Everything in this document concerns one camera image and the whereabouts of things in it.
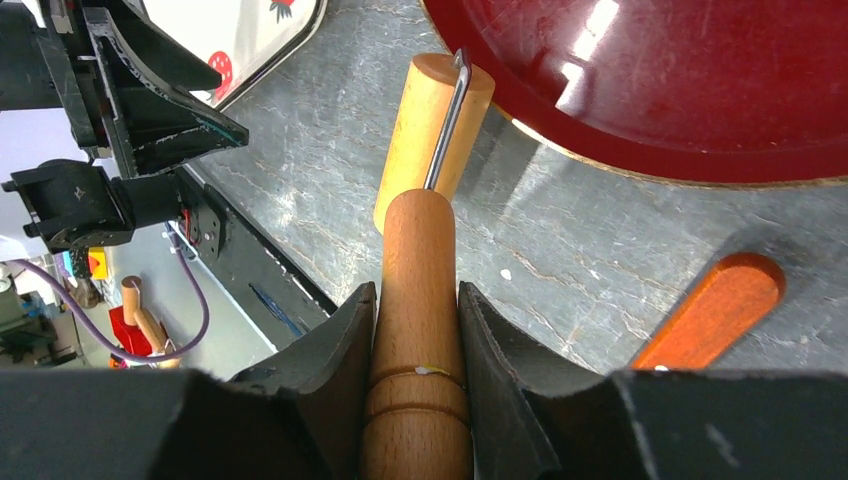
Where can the wooden dough roller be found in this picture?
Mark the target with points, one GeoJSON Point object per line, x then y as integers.
{"type": "Point", "coordinates": [417, 417]}

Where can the strawberry pattern tray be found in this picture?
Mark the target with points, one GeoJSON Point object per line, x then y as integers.
{"type": "Point", "coordinates": [242, 40]}

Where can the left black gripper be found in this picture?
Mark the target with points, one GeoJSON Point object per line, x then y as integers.
{"type": "Point", "coordinates": [124, 84]}

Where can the red round plate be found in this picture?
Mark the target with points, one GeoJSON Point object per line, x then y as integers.
{"type": "Point", "coordinates": [707, 93]}

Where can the orange handled scraper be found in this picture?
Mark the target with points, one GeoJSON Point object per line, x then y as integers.
{"type": "Point", "coordinates": [735, 294]}

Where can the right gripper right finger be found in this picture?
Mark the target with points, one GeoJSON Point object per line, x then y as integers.
{"type": "Point", "coordinates": [535, 414]}

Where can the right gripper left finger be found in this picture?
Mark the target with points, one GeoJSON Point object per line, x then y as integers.
{"type": "Point", "coordinates": [314, 392]}

